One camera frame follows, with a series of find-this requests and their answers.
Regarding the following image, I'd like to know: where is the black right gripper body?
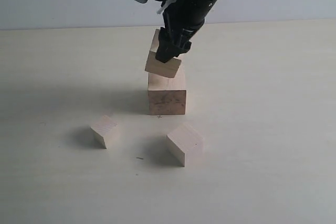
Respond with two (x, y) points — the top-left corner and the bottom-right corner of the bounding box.
(163, 0), (217, 47)

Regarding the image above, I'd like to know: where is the second largest wooden cube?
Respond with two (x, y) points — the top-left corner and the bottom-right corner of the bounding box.
(145, 29), (182, 78)

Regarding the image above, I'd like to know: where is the smallest wooden cube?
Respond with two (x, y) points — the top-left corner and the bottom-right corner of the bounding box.
(90, 115), (120, 149)

